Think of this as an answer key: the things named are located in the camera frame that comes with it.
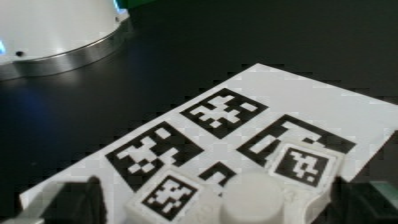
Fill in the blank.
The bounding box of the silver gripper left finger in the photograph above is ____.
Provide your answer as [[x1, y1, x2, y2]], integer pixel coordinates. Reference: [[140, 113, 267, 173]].
[[11, 176, 107, 224]]

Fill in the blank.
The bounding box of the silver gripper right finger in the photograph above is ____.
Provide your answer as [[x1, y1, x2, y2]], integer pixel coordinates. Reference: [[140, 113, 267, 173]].
[[332, 178, 398, 224]]

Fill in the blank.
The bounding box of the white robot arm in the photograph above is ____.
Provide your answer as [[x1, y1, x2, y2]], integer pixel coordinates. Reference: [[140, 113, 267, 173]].
[[0, 0, 398, 224]]

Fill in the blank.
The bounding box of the white marker sheet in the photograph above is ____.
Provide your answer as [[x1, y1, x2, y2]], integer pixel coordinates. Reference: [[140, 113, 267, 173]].
[[21, 64, 398, 224]]

